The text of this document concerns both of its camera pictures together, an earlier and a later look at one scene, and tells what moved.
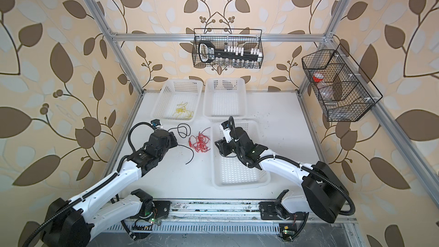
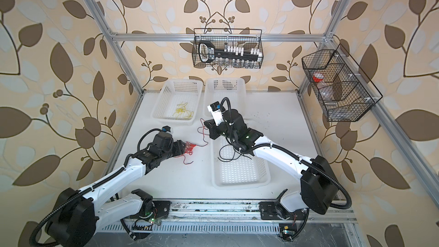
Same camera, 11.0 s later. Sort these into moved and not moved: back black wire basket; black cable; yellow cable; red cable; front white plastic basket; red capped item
Moved: red cable; black cable
Not moved: back black wire basket; front white plastic basket; yellow cable; red capped item
